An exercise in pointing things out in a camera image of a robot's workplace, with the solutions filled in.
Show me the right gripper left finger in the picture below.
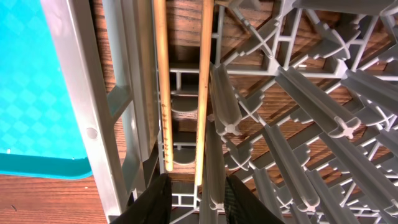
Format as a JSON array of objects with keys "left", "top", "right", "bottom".
[{"left": 111, "top": 173, "right": 172, "bottom": 224}]

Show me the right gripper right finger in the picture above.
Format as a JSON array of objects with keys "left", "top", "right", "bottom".
[{"left": 224, "top": 175, "right": 284, "bottom": 224}]

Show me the grey dishwasher rack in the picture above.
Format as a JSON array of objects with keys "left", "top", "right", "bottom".
[{"left": 40, "top": 0, "right": 398, "bottom": 224}]

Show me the teal serving tray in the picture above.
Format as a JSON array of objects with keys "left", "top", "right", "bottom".
[{"left": 1, "top": 0, "right": 92, "bottom": 180}]

